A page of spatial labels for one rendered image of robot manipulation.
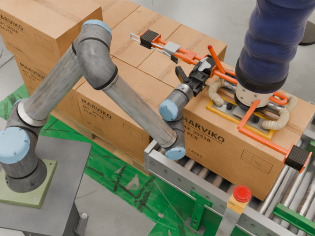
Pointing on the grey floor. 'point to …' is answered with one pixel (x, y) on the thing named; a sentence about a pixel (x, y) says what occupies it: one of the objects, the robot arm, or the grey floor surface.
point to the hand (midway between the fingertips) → (204, 63)
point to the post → (230, 217)
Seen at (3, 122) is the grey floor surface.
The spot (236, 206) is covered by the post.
